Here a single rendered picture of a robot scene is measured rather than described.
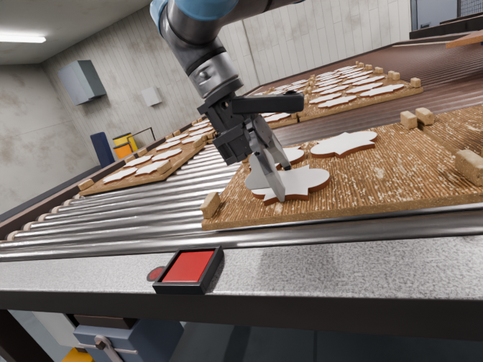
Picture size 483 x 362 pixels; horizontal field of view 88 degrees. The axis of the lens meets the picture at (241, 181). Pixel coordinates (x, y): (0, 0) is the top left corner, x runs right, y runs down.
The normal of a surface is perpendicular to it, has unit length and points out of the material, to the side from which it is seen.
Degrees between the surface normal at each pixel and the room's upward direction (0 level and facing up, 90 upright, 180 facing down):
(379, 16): 90
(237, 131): 90
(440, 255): 0
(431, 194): 0
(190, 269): 0
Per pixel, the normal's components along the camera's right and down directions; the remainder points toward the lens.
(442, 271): -0.29, -0.88
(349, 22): -0.28, 0.44
